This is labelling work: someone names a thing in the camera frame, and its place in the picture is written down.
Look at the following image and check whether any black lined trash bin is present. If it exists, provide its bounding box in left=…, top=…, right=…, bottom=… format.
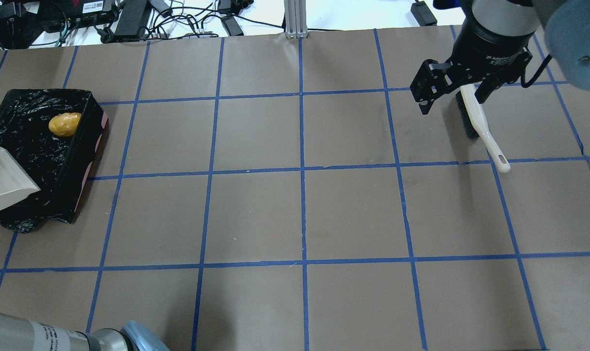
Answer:
left=0, top=89, right=108, bottom=234

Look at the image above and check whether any beige hand brush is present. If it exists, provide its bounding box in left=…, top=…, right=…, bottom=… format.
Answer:
left=455, top=84, right=511, bottom=174

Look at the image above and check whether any aluminium frame post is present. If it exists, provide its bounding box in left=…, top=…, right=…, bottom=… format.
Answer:
left=284, top=0, right=309, bottom=39

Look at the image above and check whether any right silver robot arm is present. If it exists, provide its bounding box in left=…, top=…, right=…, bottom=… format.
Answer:
left=410, top=0, right=590, bottom=114

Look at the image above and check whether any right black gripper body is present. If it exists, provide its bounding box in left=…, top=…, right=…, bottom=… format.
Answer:
left=430, top=24, right=532, bottom=93

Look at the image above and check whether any black power adapter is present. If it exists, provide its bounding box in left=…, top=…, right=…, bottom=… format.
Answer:
left=410, top=0, right=437, bottom=27

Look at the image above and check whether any beige dustpan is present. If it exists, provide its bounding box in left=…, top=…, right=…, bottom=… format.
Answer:
left=0, top=147, right=39, bottom=211

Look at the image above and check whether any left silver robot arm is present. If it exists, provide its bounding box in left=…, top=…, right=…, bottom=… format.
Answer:
left=0, top=313, right=169, bottom=351

